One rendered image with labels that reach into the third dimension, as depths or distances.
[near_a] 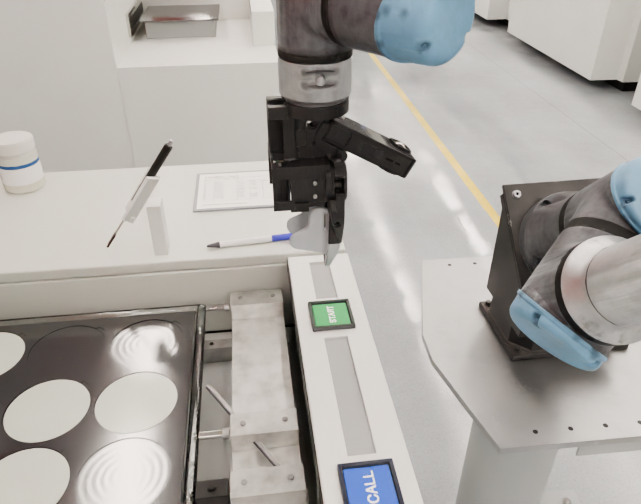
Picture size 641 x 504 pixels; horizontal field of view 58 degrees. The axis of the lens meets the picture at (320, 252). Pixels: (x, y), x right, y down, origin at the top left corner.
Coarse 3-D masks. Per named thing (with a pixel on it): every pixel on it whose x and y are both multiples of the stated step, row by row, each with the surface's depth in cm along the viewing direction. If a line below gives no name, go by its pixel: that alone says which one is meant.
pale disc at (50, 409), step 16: (48, 384) 75; (64, 384) 75; (80, 384) 75; (16, 400) 73; (32, 400) 73; (48, 400) 73; (64, 400) 73; (80, 400) 73; (16, 416) 71; (32, 416) 71; (48, 416) 71; (64, 416) 71; (80, 416) 71; (16, 432) 69; (32, 432) 69; (48, 432) 69; (64, 432) 69
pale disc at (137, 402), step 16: (112, 384) 75; (128, 384) 75; (144, 384) 75; (160, 384) 75; (112, 400) 73; (128, 400) 73; (144, 400) 73; (160, 400) 73; (176, 400) 73; (96, 416) 71; (112, 416) 71; (128, 416) 71; (144, 416) 71; (160, 416) 71; (128, 432) 69
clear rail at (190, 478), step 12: (204, 312) 87; (204, 324) 85; (204, 336) 83; (192, 372) 77; (192, 384) 75; (192, 396) 73; (192, 408) 72; (192, 420) 70; (192, 432) 69; (192, 444) 67; (192, 456) 66; (192, 468) 64; (192, 480) 63; (192, 492) 62
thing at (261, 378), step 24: (240, 336) 86; (264, 336) 86; (240, 360) 82; (264, 360) 82; (288, 360) 82; (240, 384) 78; (264, 384) 78; (288, 384) 78; (240, 408) 75; (264, 408) 75; (240, 456) 68; (264, 456) 68; (288, 456) 68
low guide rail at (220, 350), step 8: (208, 344) 89; (216, 344) 89; (224, 344) 89; (288, 344) 90; (208, 352) 89; (216, 352) 89; (224, 352) 89; (288, 352) 91; (192, 360) 89; (208, 360) 89; (216, 360) 90; (224, 360) 90
